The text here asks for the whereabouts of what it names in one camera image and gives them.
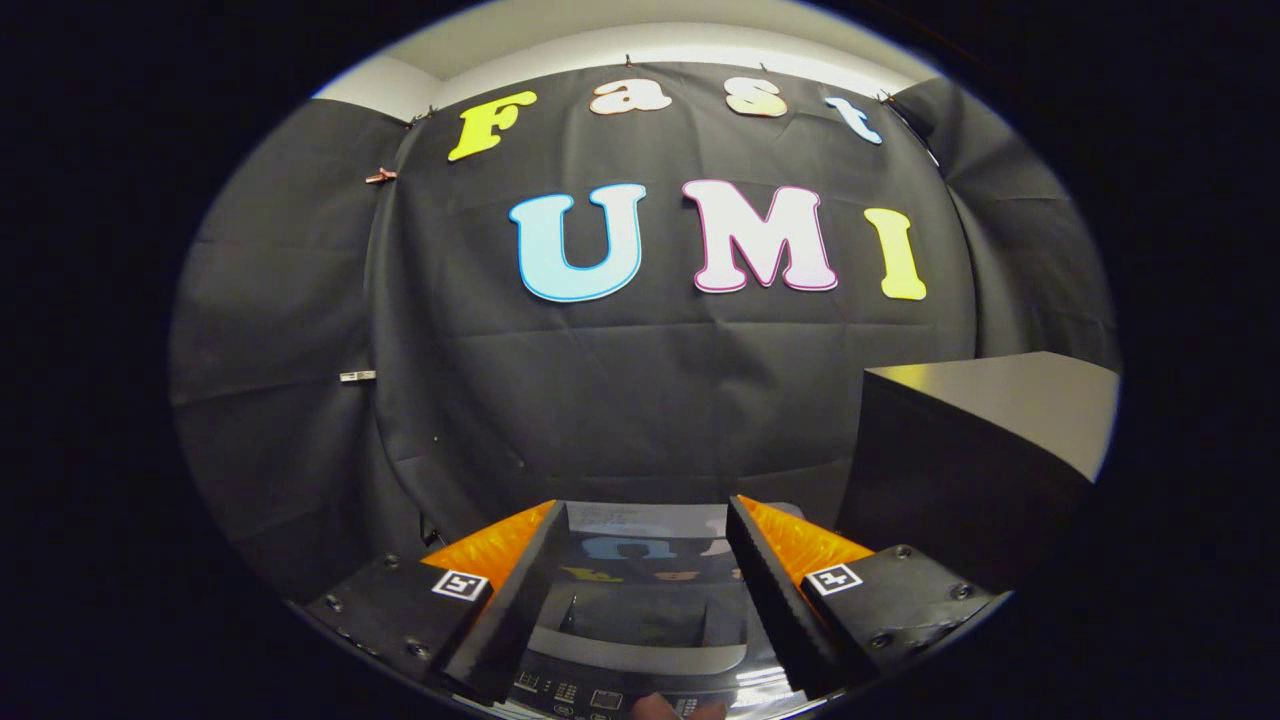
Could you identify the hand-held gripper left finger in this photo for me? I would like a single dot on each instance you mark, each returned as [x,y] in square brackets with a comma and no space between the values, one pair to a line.
[525,610]

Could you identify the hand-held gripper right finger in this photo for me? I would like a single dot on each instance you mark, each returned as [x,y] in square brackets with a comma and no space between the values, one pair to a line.
[775,610]

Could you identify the black backdrop cloth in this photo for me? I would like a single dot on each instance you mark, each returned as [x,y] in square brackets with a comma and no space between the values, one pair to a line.
[620,380]

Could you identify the silver clip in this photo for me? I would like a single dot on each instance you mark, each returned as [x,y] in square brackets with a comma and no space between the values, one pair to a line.
[357,376]

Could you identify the grey cabinet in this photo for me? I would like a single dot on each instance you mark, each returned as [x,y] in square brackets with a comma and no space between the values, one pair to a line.
[1020,400]

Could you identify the copper clip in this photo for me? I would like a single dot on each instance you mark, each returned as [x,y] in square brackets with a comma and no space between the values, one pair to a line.
[380,176]

